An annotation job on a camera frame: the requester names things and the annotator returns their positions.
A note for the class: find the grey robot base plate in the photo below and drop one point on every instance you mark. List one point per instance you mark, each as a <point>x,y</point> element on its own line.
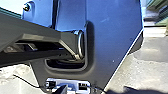
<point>113,36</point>

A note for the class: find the small round base cap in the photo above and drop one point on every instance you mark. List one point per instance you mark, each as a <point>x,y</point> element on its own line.
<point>26,6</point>

